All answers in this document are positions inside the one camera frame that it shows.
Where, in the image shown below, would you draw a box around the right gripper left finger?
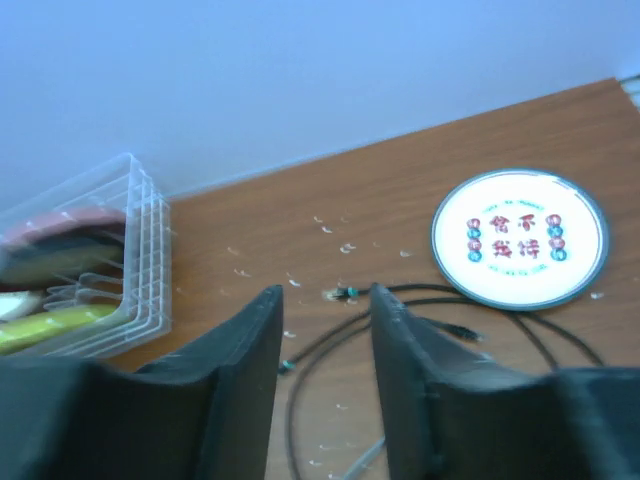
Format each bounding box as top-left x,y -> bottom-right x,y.
1,285 -> 284,479

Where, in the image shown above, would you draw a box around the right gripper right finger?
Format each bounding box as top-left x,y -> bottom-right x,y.
370,285 -> 639,479

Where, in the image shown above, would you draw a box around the grey ethernet cable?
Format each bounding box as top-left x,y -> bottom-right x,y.
342,434 -> 389,480

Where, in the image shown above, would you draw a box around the long black ethernet cable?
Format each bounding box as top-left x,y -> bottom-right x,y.
279,282 -> 606,480

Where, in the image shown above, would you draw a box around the white round printed plate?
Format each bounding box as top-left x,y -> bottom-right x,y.
430,168 -> 610,311

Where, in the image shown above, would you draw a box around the yellow green dotted plate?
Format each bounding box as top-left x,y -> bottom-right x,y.
1,304 -> 117,355

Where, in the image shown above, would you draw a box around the dark brown round plate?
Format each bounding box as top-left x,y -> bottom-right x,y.
1,234 -> 124,288

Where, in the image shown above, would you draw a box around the beige square plate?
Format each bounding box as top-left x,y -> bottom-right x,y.
0,291 -> 43,322

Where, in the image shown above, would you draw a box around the red dotted plate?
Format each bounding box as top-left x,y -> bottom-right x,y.
1,206 -> 127,248

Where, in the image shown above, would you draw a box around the white wire dish rack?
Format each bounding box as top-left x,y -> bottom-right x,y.
1,153 -> 173,357

